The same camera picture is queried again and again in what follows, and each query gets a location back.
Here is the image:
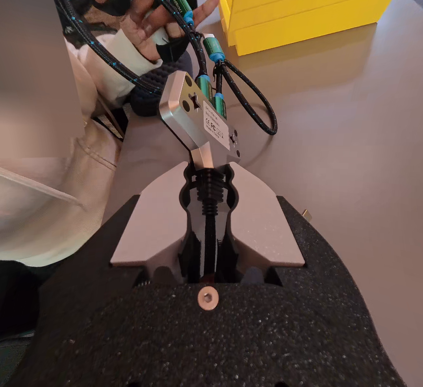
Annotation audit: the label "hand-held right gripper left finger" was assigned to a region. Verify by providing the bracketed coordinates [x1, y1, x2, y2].
[110, 162, 203, 282]

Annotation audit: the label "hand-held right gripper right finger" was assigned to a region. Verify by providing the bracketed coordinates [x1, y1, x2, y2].
[216, 162, 305, 282]

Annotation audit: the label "silver HDMI switch box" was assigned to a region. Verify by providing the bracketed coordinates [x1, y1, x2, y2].
[159, 71, 242, 168]

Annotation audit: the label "braided HDMI cable green plugs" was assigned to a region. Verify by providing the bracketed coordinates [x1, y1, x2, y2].
[202, 32, 279, 136]
[43, 0, 162, 95]
[119, 0, 215, 103]

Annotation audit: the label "black mesh cable silver plug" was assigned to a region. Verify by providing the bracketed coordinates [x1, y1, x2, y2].
[195, 167, 313, 282]

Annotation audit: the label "person's left forearm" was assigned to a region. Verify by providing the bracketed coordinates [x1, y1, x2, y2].
[66, 29, 164, 117]

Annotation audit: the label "person's left hand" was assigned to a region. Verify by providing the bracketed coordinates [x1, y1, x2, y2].
[89, 0, 221, 62]

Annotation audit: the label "person's cream jacket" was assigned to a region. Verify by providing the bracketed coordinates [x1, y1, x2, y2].
[0, 110, 124, 267]

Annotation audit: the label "yellow plastic bin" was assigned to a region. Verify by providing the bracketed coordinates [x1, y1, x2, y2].
[215, 0, 417, 57]

